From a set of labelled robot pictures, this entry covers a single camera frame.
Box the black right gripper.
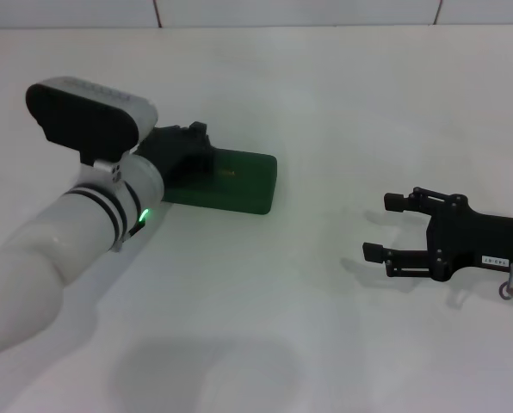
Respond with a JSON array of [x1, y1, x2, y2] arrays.
[[362, 186, 513, 284]]

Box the green glasses case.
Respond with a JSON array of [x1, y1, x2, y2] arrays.
[[160, 145, 279, 216]]

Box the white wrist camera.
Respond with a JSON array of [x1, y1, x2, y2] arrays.
[[25, 76, 159, 167]]

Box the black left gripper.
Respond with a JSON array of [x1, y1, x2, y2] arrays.
[[134, 121, 218, 191]]

